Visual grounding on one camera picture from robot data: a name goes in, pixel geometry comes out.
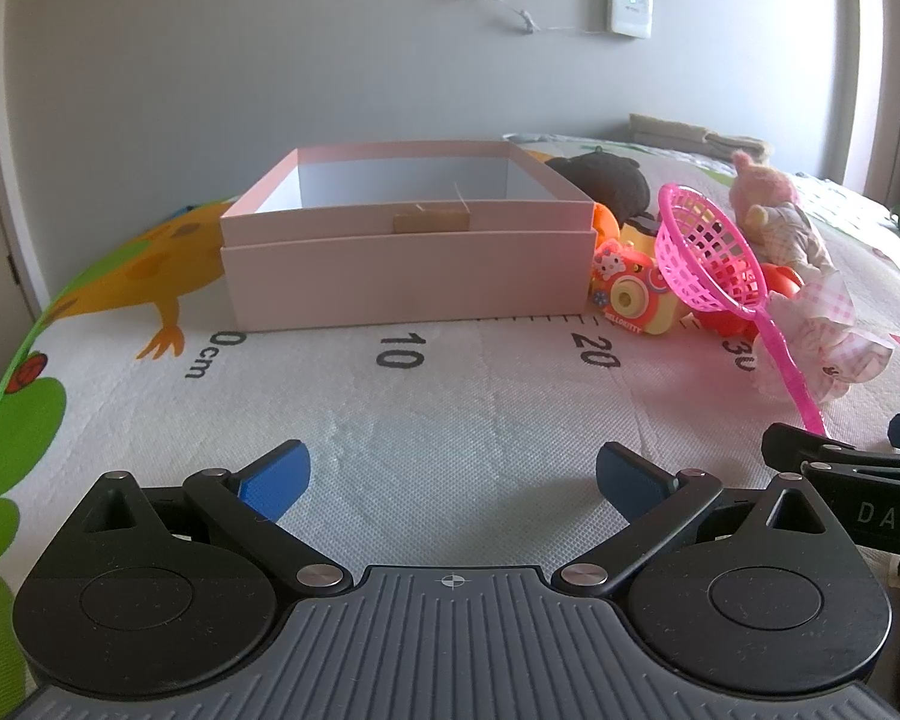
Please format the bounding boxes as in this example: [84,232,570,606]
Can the pink furry doll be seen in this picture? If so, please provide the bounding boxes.
[727,150,838,272]

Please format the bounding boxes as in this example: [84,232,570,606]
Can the black plush toy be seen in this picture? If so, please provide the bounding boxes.
[546,150,652,230]

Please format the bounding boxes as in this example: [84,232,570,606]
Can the folded beige towels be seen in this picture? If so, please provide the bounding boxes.
[628,114,770,160]

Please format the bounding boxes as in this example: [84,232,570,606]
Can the printed play mat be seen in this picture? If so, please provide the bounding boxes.
[0,131,900,720]

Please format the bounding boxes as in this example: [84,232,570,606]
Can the red plastic toy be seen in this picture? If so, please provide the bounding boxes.
[701,262,803,340]

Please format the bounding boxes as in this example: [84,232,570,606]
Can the pink cardboard box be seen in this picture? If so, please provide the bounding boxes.
[220,139,598,333]

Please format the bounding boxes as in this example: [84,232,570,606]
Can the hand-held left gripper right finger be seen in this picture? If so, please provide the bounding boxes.
[559,442,833,601]

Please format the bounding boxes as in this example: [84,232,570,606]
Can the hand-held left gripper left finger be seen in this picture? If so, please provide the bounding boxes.
[82,439,353,595]

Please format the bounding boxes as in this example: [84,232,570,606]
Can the white wall cable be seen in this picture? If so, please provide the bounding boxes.
[487,0,613,37]

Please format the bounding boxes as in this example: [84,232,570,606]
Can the red toy camera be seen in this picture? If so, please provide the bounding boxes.
[589,236,683,335]

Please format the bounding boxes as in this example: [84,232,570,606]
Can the white wall thermostat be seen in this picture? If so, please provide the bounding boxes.
[609,0,654,38]

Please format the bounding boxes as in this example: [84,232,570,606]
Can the pink plastic strainer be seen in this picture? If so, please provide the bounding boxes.
[656,184,830,436]

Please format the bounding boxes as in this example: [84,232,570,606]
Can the orange plastic shell toy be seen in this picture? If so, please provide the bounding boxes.
[591,202,620,248]

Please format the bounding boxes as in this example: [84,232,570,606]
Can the yellow pudding toy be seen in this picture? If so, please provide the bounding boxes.
[621,214,665,256]

